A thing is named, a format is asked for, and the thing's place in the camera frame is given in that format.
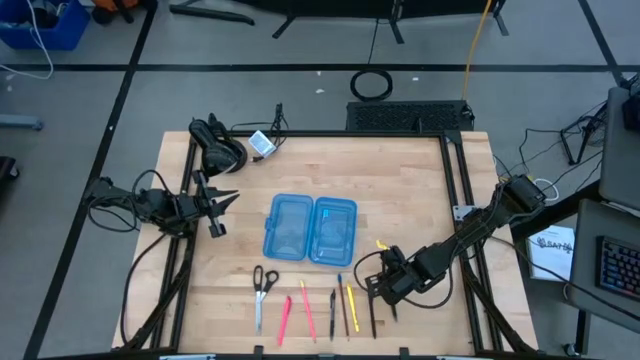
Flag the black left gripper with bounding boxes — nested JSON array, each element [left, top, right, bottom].
[[172, 169, 242, 239]]

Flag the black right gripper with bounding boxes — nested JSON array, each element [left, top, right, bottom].
[[363, 244, 419, 323]]

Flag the yellow pen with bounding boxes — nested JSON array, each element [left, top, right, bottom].
[[345, 282, 361, 334]]

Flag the blue translucent plastic supply box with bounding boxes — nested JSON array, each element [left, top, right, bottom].
[[262, 193, 359, 268]]

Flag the long pink pencil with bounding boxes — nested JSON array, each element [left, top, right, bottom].
[[298, 279, 319, 345]]

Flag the short pink marker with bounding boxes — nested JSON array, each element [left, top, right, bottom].
[[277, 295, 294, 348]]

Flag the black-handled scissors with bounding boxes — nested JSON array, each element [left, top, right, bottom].
[[252, 264, 281, 337]]

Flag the small white printed box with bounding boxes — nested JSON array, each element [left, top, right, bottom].
[[248, 130, 278, 160]]

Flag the white printed paper booklet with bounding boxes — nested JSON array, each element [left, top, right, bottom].
[[527, 224, 576, 283]]

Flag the black vented computer case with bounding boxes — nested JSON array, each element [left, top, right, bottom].
[[344, 99, 476, 133]]

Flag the black desk crossbar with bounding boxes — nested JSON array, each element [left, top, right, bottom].
[[509, 179, 601, 242]]

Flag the grey desk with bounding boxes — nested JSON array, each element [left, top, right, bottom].
[[598, 85, 640, 211], [566, 198, 640, 321]]

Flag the grey flat dolly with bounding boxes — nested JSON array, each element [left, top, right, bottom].
[[0, 113, 45, 132]]

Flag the black chair base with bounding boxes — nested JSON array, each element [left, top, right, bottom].
[[0, 155, 21, 197]]

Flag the orange and black bag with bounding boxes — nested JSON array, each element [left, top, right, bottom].
[[89, 0, 160, 25]]

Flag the blue storage bin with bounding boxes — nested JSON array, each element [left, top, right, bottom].
[[0, 0, 92, 52]]

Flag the black partition screen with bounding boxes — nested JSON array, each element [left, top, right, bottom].
[[168, 0, 510, 46]]

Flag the backlit black keyboard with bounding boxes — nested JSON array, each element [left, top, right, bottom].
[[594, 234, 640, 304]]

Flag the black desk device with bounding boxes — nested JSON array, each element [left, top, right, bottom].
[[622, 74, 640, 134]]

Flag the black lamp cable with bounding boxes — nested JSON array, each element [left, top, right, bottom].
[[228, 102, 292, 164]]

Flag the black aluminium table frame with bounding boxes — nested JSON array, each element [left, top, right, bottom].
[[112, 128, 541, 357]]

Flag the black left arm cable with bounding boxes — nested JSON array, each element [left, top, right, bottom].
[[119, 232, 169, 346]]

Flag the coiled black cable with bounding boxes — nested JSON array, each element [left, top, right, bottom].
[[349, 68, 395, 103]]

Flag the white floor cable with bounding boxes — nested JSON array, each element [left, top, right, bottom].
[[0, 0, 56, 81]]

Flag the yellow hanging cable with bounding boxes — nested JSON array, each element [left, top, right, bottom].
[[459, 0, 495, 101]]

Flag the black cable bundle with stand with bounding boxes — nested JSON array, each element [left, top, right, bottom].
[[559, 99, 609, 166]]

